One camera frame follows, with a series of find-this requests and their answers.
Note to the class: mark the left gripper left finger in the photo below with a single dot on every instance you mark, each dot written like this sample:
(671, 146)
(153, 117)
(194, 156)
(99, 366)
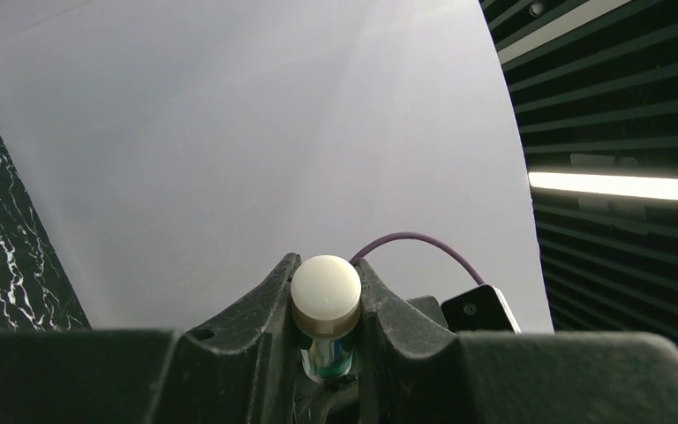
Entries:
(237, 367)

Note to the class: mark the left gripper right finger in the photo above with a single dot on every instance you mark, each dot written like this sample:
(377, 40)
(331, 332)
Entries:
(413, 370)

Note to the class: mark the green glue stick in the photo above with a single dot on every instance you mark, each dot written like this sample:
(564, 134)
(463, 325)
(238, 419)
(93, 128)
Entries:
(325, 294)

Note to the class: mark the ceiling strip light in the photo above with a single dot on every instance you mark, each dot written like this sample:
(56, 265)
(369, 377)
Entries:
(629, 186)

